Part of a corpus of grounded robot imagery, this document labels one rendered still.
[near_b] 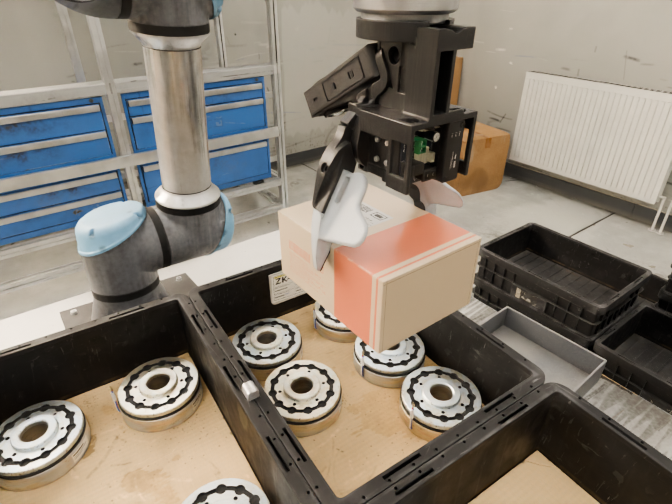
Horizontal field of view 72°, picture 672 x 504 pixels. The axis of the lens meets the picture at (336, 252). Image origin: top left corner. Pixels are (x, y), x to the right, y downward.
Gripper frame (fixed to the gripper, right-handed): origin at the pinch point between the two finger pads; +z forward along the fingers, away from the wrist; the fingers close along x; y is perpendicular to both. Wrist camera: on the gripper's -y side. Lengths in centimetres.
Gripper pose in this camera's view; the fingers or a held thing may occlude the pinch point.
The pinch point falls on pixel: (373, 243)
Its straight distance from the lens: 45.4
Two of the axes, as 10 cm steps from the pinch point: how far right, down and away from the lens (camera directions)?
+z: 0.0, 8.6, 5.2
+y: 6.0, 4.2, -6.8
